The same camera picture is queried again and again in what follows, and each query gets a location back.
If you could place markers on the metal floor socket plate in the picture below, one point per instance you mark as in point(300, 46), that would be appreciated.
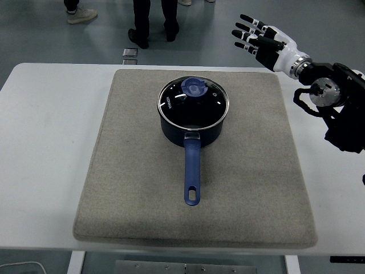
point(130, 52)
point(130, 62)

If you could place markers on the grey-beige table mat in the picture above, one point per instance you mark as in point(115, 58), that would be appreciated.
point(128, 171)

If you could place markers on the black table control panel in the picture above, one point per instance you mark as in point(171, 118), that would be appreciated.
point(348, 259)

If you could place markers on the white table leg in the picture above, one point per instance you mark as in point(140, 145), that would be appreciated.
point(292, 265)
point(75, 264)

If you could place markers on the glass pot lid blue knob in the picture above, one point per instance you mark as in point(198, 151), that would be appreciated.
point(171, 106)

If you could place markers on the grey metal plate with screws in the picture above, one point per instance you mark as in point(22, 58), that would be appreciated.
point(148, 268)

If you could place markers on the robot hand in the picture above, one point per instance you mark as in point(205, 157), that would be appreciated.
point(285, 54)

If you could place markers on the dark blue saucepan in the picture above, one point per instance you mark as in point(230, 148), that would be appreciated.
point(192, 171)

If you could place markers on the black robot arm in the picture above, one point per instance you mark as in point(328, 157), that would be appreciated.
point(342, 74)

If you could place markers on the person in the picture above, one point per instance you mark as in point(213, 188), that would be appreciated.
point(185, 2)
point(141, 17)
point(81, 14)

